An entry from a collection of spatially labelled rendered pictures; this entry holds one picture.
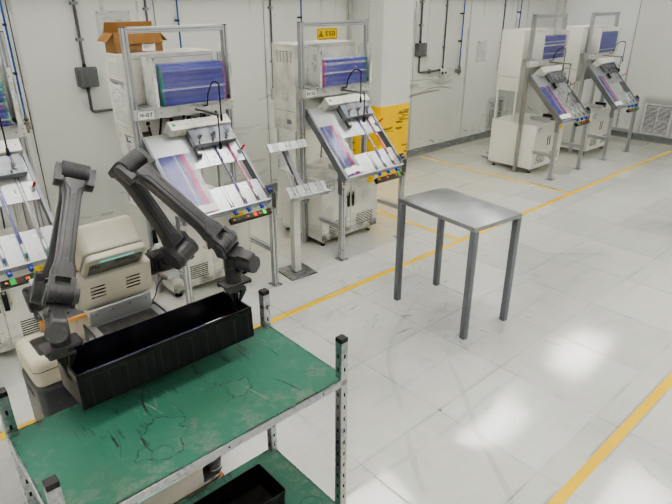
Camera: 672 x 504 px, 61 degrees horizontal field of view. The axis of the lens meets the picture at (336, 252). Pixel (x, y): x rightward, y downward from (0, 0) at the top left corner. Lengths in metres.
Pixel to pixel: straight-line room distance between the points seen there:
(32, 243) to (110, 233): 1.65
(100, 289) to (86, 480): 0.70
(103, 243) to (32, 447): 0.64
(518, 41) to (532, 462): 5.66
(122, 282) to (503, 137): 6.42
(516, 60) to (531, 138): 0.98
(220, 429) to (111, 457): 0.29
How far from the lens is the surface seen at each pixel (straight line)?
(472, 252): 3.60
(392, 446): 3.05
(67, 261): 1.70
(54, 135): 5.53
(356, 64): 5.19
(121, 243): 2.02
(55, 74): 5.48
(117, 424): 1.82
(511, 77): 7.79
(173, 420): 1.78
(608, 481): 3.15
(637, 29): 10.44
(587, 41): 8.88
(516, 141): 7.78
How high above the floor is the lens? 2.07
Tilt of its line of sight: 24 degrees down
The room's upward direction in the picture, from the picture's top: straight up
